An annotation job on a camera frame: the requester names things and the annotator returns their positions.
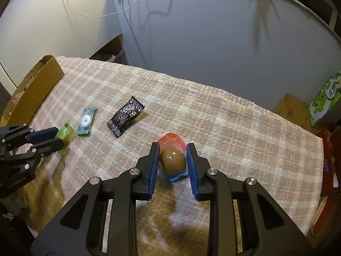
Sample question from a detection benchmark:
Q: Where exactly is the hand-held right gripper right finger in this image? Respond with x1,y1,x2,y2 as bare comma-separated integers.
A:
187,143,313,256

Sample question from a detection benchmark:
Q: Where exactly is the packed brown braised egg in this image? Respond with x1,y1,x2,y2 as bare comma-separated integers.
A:
157,132,190,182

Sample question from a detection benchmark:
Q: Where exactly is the pink plastic crate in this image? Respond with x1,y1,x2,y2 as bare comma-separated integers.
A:
89,36,131,66

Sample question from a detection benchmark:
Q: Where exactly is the light green candy packet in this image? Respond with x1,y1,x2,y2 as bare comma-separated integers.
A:
55,122,78,147

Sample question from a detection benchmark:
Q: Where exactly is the teal mint candy packet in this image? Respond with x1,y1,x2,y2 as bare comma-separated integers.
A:
76,107,97,137

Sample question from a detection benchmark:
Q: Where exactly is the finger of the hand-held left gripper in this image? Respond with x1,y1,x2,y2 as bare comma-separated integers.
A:
29,138,64,158
25,127,59,145

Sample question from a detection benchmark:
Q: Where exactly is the dark red cabinet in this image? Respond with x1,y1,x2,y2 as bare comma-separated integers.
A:
318,128,341,196

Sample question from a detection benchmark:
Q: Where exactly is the small brown cardboard box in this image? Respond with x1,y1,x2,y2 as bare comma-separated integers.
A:
273,94,321,135

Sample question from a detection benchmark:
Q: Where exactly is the black patterned snack packet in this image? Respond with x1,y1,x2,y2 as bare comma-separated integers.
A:
107,95,146,138

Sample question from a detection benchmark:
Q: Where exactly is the green tissue box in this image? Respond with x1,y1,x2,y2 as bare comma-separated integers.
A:
306,71,341,128

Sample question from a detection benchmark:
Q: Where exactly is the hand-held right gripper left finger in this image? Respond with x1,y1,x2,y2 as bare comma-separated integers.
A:
30,142,160,256

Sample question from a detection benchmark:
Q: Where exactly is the pink plaid tablecloth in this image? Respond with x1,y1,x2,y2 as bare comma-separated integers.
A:
19,56,324,256

